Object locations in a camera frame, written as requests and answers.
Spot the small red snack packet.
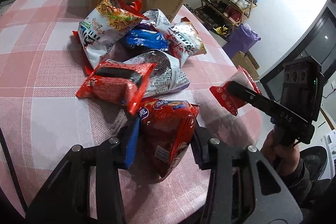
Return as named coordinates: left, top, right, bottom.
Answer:
left=210, top=65, right=261, bottom=116

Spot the large red snack bag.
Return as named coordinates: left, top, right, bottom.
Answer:
left=138, top=98, right=200, bottom=181

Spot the silver purple snack bag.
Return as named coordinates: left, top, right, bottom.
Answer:
left=123, top=50, right=190, bottom=98

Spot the white brown snack bag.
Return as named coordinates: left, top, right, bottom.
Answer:
left=166, top=17, right=207, bottom=67

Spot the red Oreo-like cookie pack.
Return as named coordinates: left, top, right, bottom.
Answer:
left=76, top=60, right=157, bottom=115

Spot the blue Oreo cookie pack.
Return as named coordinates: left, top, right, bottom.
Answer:
left=121, top=29, right=169, bottom=52

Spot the white noodle snack bag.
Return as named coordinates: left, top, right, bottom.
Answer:
left=77, top=0, right=147, bottom=68

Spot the person's right hand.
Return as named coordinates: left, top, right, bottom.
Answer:
left=261, top=130, right=300, bottom=176

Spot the small brown cardboard box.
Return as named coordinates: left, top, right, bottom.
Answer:
left=232, top=51, right=260, bottom=80

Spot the purple plastic bag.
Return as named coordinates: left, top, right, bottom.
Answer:
left=222, top=24, right=261, bottom=58

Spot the wooden shoe rack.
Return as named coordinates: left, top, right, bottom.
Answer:
left=197, top=0, right=258, bottom=40

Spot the pink plaid tablecloth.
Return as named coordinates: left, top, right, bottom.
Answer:
left=1, top=0, right=261, bottom=223

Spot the silver grey snack bag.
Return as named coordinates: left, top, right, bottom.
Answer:
left=142, top=9, right=171, bottom=27

